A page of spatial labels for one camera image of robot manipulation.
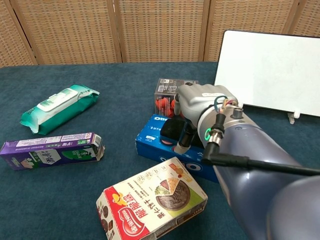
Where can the blue Oreo cookie box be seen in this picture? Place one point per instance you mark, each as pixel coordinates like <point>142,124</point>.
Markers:
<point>155,147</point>

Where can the black blue whiteboard eraser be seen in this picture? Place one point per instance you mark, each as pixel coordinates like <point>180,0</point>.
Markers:
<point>172,128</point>

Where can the green wet wipes pack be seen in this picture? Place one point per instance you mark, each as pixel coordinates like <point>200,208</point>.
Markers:
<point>57,110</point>

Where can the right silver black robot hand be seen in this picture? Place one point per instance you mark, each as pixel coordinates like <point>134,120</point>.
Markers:
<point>200,100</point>

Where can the white magnetic whiteboard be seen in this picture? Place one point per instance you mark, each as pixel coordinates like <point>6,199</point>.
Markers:
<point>270,70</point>

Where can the purple toothpaste box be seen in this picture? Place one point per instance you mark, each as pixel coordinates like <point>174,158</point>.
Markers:
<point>50,152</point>

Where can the white plastic support foot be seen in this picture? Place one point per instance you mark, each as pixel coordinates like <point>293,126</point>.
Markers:
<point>293,117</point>

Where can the woven folding screen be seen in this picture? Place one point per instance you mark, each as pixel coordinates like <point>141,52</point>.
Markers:
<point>160,30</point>

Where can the teal table cloth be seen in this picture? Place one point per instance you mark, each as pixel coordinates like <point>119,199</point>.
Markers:
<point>112,82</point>

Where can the clear box with red items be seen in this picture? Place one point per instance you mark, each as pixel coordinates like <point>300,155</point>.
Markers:
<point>165,95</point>

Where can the red white biscuit box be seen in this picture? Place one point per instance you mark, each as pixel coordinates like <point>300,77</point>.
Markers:
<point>150,205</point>

